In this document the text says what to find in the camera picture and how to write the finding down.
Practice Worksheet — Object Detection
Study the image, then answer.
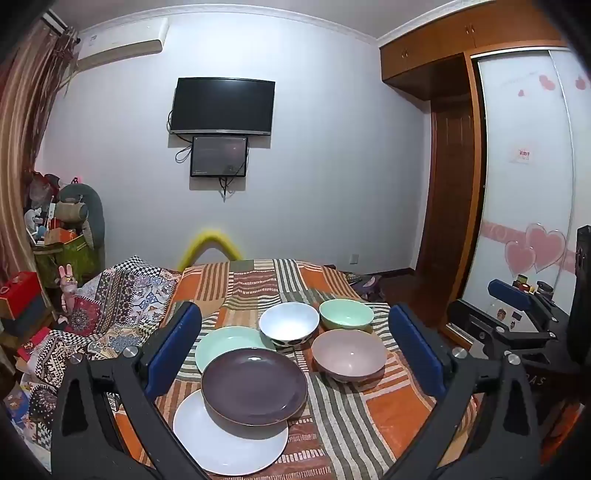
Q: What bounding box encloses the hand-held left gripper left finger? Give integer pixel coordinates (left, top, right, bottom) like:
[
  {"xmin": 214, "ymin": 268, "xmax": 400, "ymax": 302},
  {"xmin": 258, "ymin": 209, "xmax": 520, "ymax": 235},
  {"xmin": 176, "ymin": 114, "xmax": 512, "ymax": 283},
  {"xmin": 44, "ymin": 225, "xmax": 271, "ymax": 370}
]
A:
[{"xmin": 51, "ymin": 301, "xmax": 218, "ymax": 480}]

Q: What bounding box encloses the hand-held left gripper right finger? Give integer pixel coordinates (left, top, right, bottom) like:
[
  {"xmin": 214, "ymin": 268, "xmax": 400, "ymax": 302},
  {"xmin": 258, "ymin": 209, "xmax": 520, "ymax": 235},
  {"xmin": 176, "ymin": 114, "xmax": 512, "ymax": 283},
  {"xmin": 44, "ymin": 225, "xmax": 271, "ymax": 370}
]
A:
[{"xmin": 383, "ymin": 304, "xmax": 541, "ymax": 480}]

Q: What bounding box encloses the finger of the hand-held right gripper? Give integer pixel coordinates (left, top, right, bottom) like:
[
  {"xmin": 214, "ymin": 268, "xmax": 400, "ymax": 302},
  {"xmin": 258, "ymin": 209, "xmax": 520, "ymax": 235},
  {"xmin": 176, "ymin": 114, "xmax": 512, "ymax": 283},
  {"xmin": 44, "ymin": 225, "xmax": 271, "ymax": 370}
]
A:
[{"xmin": 488, "ymin": 278, "xmax": 557, "ymax": 321}]

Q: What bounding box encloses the mint green plate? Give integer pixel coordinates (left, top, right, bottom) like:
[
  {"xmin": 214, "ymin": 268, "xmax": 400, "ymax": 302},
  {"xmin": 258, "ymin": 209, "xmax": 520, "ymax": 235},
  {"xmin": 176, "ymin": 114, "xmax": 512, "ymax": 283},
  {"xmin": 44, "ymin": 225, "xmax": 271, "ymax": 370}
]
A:
[{"xmin": 195, "ymin": 326, "xmax": 273, "ymax": 374}]

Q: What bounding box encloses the pink bowl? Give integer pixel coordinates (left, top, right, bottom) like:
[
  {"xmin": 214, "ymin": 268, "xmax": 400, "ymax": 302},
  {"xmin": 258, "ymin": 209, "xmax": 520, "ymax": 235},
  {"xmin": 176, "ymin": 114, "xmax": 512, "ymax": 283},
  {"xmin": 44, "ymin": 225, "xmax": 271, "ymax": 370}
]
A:
[{"xmin": 311, "ymin": 329, "xmax": 387, "ymax": 383}]

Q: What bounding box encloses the mint green bowl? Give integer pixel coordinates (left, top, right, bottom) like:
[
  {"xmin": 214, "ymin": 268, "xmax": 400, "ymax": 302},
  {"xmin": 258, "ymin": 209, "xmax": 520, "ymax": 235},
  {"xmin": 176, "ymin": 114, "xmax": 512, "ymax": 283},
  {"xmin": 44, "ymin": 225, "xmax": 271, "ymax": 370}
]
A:
[{"xmin": 320, "ymin": 299, "xmax": 375, "ymax": 333}]

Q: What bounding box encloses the dark purple plate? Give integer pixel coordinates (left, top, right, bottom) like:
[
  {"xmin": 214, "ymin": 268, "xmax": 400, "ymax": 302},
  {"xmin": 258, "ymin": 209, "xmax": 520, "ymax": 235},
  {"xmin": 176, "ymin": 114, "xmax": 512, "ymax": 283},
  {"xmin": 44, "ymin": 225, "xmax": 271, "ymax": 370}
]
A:
[{"xmin": 201, "ymin": 347, "xmax": 309, "ymax": 426}]

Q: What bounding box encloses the white plate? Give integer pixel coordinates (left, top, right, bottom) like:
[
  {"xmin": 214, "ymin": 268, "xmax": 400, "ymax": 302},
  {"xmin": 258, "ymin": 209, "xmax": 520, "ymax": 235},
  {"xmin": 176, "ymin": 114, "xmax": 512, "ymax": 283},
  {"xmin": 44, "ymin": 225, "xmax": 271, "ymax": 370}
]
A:
[{"xmin": 173, "ymin": 389, "xmax": 289, "ymax": 476}]

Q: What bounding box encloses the white bowl with black spots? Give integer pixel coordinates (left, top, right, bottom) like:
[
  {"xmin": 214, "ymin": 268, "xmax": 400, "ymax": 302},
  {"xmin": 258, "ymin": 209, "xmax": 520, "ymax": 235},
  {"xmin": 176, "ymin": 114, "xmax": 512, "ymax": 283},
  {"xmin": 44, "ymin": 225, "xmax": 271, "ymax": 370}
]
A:
[{"xmin": 259, "ymin": 302, "xmax": 320, "ymax": 349}]

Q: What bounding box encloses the patterned checkered quilt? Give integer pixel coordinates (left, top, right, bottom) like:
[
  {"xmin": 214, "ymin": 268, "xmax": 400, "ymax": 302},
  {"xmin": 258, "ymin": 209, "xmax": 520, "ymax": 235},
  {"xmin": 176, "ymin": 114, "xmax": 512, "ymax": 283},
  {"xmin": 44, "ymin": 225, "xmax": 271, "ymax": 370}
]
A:
[{"xmin": 18, "ymin": 256, "xmax": 183, "ymax": 444}]

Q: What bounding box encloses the orange striped patchwork blanket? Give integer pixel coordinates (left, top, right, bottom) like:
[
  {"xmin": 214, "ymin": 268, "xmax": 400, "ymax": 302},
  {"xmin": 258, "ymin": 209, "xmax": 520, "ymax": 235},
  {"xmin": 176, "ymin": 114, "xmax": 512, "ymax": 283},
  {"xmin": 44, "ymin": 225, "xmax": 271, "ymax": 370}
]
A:
[{"xmin": 111, "ymin": 258, "xmax": 481, "ymax": 480}]

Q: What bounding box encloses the white heart-print sliding door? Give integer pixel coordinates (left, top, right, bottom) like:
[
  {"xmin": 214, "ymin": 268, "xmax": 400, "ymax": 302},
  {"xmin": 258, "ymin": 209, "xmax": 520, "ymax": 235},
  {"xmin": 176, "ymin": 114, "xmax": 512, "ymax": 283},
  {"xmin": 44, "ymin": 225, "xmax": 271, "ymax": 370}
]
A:
[{"xmin": 475, "ymin": 46, "xmax": 591, "ymax": 333}]

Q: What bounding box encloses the yellow chair back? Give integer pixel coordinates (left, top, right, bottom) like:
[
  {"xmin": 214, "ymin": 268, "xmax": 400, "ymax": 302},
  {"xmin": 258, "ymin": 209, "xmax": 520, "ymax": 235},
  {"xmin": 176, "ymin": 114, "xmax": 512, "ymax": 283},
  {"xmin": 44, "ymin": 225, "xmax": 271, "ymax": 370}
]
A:
[{"xmin": 178, "ymin": 228, "xmax": 243, "ymax": 271}]

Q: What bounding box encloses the pink bunny toy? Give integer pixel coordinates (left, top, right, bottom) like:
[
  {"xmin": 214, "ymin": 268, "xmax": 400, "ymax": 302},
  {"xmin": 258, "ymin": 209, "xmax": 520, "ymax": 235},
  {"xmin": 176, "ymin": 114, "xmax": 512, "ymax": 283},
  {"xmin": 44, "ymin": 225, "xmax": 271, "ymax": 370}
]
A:
[{"xmin": 56, "ymin": 264, "xmax": 79, "ymax": 319}]

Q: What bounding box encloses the wooden wardrobe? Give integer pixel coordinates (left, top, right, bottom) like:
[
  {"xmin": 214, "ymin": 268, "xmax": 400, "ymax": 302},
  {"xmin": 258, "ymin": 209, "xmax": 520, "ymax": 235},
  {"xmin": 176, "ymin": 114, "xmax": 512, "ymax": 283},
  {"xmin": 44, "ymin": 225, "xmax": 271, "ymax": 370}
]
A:
[{"xmin": 379, "ymin": 0, "xmax": 583, "ymax": 280}]

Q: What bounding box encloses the green cardboard box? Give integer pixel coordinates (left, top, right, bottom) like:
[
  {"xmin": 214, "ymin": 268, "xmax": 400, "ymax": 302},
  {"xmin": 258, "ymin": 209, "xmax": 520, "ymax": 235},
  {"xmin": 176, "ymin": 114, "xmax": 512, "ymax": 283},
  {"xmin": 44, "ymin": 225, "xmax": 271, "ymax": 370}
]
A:
[{"xmin": 34, "ymin": 235, "xmax": 100, "ymax": 283}]

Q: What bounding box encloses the grey plush toy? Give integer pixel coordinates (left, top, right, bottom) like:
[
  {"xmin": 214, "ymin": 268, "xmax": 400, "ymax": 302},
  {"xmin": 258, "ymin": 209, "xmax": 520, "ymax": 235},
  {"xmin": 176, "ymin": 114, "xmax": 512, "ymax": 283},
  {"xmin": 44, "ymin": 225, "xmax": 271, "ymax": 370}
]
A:
[{"xmin": 58, "ymin": 182, "xmax": 106, "ymax": 252}]

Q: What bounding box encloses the red box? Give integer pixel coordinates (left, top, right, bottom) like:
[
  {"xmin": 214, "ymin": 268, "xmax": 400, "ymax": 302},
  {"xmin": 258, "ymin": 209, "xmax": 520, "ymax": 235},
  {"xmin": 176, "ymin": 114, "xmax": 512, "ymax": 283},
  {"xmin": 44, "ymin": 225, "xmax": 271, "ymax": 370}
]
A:
[{"xmin": 0, "ymin": 271, "xmax": 40, "ymax": 319}]

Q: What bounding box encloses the brown striped curtain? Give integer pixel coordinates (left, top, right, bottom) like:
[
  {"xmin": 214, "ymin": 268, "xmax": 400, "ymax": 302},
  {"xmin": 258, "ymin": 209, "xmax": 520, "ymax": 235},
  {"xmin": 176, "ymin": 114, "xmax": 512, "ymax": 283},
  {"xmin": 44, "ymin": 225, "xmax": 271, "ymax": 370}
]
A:
[{"xmin": 0, "ymin": 28, "xmax": 77, "ymax": 287}]

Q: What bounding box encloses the white air conditioner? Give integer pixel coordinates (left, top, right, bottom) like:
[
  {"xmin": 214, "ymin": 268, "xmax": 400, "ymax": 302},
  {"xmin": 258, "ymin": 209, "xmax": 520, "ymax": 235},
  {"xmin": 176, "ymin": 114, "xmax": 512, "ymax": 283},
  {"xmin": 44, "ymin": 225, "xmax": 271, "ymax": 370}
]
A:
[{"xmin": 76, "ymin": 21, "xmax": 169, "ymax": 72}]

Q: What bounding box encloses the small black wall monitor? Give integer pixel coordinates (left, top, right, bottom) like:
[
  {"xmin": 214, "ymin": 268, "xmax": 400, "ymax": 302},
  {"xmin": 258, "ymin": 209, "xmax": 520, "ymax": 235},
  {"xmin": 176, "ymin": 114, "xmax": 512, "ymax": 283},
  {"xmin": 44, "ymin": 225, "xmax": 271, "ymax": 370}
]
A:
[{"xmin": 190, "ymin": 135, "xmax": 249, "ymax": 178}]

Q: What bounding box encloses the black wall television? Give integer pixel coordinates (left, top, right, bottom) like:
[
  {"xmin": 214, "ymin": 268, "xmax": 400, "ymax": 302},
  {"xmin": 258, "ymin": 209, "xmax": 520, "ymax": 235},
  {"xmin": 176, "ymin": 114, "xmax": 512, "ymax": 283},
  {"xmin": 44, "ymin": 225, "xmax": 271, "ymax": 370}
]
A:
[{"xmin": 168, "ymin": 78, "xmax": 276, "ymax": 137}]

